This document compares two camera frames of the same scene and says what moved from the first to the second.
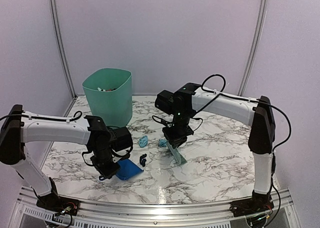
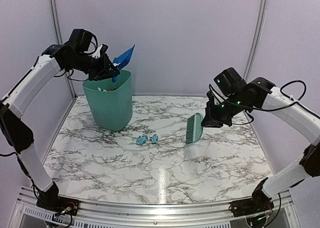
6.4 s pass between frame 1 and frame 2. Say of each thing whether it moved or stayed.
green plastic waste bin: stayed
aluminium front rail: stayed
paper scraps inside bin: stayed
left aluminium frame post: stayed
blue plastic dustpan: moved
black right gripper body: moved
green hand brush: moved
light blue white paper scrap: moved
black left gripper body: moved
